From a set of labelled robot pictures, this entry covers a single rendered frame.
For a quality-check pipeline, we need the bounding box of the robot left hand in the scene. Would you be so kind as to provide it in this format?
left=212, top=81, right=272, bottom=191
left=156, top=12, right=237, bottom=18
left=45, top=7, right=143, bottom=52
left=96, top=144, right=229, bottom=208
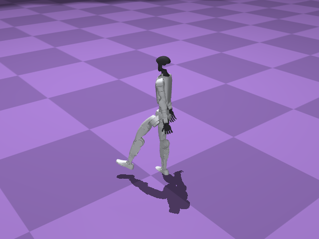
left=162, top=118, right=172, bottom=134

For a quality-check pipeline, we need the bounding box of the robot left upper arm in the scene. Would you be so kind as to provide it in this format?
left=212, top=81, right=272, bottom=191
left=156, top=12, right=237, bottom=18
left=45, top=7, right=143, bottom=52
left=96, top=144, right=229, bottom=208
left=156, top=78, right=166, bottom=104

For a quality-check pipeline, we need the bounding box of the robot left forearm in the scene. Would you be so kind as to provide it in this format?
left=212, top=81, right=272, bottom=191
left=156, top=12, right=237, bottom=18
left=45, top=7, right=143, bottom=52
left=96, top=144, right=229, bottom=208
left=159, top=100, right=168, bottom=123

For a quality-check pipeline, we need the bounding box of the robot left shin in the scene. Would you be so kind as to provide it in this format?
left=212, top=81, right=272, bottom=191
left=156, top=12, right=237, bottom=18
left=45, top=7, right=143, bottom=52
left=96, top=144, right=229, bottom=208
left=127, top=140, right=143, bottom=165

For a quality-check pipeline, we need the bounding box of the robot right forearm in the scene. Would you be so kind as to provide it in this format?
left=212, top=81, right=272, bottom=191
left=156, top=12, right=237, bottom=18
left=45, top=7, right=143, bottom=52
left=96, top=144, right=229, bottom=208
left=166, top=101, right=172, bottom=110

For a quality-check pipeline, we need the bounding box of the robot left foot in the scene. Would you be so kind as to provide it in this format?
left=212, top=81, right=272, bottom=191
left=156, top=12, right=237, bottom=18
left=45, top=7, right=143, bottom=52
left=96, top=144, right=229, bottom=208
left=116, top=159, right=134, bottom=170

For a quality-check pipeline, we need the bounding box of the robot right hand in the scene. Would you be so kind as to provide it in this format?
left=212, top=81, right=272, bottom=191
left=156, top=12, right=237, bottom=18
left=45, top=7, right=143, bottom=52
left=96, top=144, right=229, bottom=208
left=167, top=108, right=177, bottom=122

